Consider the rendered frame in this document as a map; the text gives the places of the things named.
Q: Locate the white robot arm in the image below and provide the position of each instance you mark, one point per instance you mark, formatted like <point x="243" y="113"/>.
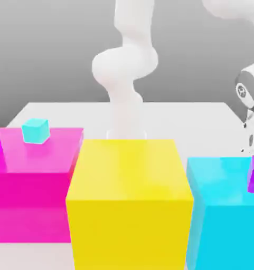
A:
<point x="126" y="63"/>

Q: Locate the small cyan cube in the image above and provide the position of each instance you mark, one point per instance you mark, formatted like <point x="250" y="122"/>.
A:
<point x="34" y="132"/>

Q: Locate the large cyan box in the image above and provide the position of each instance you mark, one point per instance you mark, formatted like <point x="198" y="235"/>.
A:
<point x="228" y="232"/>

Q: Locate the large yellow box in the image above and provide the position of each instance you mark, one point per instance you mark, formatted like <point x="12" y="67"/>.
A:
<point x="128" y="211"/>

